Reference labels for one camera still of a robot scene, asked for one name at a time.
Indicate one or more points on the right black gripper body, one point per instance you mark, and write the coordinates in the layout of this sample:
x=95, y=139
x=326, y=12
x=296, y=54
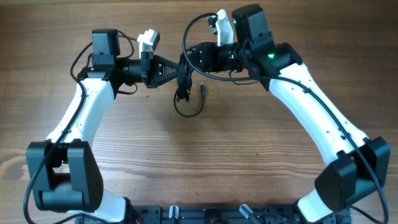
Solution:
x=217, y=58

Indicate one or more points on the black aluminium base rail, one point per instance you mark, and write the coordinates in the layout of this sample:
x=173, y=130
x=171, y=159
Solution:
x=268, y=214

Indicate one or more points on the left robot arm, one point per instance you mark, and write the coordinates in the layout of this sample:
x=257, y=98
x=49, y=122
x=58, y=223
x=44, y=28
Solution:
x=64, y=175

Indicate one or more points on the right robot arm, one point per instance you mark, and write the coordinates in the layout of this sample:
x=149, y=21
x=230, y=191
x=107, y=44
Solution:
x=356, y=166

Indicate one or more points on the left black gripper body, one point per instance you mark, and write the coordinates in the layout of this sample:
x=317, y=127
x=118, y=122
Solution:
x=147, y=68

